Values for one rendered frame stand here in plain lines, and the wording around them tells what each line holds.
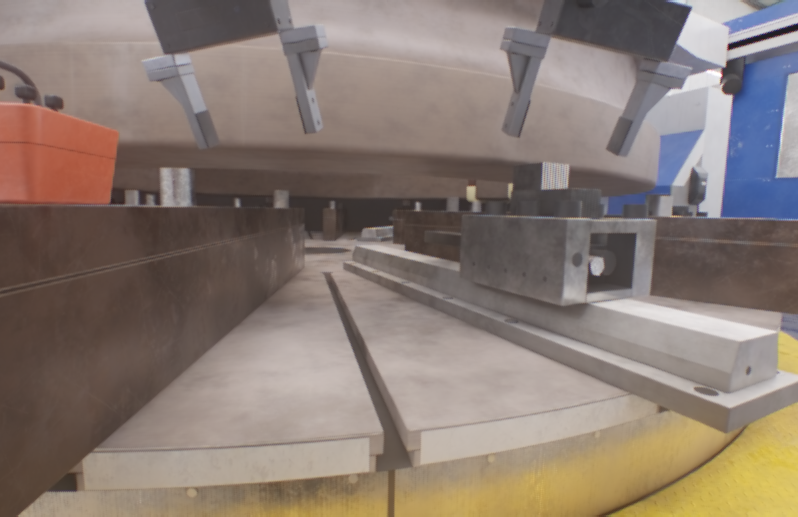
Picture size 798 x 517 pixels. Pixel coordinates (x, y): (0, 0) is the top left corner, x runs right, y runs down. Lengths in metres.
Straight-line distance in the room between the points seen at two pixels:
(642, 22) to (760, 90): 5.16
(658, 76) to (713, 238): 1.72
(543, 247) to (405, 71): 0.63
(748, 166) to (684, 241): 3.37
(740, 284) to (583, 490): 1.37
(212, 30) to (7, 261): 0.36
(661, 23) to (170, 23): 0.48
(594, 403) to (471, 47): 1.16
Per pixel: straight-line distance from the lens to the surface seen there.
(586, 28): 0.48
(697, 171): 6.64
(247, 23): 0.48
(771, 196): 5.44
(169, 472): 0.81
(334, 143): 1.19
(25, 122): 0.71
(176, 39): 0.52
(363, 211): 7.48
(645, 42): 0.51
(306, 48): 0.47
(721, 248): 2.22
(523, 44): 0.47
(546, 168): 1.30
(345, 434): 0.75
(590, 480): 1.11
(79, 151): 0.77
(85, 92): 1.42
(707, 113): 6.99
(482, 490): 0.93
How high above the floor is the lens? 0.69
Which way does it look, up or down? 7 degrees down
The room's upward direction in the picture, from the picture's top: 1 degrees clockwise
